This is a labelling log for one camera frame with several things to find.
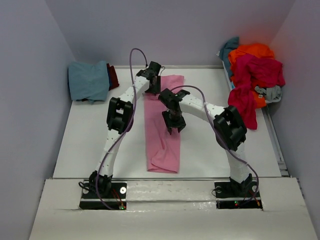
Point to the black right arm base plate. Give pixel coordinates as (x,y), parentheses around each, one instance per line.
(228,199)

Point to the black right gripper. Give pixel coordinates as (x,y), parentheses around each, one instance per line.
(180,124)

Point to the pink t shirt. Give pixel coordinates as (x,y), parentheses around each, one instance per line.
(162,148)

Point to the folded dark red t shirt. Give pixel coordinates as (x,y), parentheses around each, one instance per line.
(112,76)

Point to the grey t shirt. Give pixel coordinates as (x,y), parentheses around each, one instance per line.
(270,94)

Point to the clear plastic bin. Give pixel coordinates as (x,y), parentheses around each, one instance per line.
(223,56)

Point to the folded light blue t shirt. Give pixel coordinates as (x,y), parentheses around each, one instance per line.
(88,81)

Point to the magenta t shirt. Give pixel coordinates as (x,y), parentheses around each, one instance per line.
(251,71)

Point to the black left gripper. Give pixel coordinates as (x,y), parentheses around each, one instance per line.
(155,89)

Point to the teal t shirt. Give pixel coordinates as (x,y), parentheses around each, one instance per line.
(230,45)

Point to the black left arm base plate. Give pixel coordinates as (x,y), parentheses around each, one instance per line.
(113,198)

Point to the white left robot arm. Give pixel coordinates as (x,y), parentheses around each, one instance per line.
(119,121)

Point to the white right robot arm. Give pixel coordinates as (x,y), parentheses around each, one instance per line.
(228,126)

